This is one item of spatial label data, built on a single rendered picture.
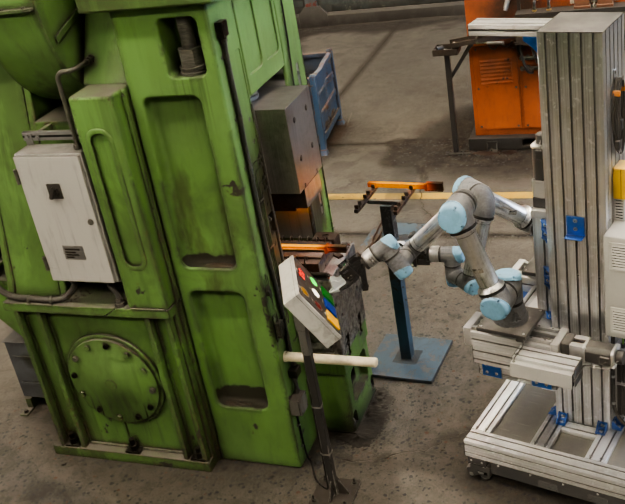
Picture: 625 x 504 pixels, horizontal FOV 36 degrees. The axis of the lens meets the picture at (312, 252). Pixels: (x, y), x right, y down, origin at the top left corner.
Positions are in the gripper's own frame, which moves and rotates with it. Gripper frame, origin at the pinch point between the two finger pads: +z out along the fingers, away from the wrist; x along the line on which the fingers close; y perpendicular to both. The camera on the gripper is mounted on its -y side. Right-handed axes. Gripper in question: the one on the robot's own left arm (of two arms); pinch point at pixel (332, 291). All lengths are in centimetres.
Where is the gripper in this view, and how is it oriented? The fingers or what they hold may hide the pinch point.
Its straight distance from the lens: 408.2
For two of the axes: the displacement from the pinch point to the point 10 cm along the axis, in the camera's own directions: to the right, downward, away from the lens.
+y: -6.3, -6.6, -4.0
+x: 0.9, 4.5, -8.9
